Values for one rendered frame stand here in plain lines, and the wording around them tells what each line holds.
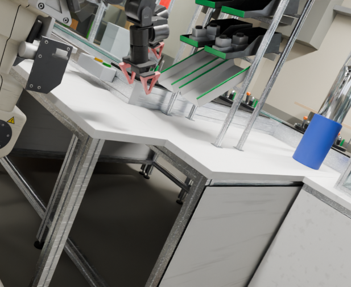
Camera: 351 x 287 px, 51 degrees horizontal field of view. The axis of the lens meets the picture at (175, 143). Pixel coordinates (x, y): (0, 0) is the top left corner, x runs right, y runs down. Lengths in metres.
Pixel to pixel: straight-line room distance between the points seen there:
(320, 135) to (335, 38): 3.52
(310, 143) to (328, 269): 0.65
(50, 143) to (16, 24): 1.60
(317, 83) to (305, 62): 0.36
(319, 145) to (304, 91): 3.41
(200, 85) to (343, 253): 0.94
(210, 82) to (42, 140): 1.41
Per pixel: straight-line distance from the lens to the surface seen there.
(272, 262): 1.93
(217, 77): 1.58
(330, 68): 5.42
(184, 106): 1.85
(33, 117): 2.52
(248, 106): 2.53
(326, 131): 2.08
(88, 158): 1.17
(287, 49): 1.65
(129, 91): 1.61
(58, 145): 2.70
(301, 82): 5.51
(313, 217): 1.82
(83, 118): 1.16
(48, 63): 1.16
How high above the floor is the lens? 1.17
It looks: 14 degrees down
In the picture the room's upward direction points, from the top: 24 degrees clockwise
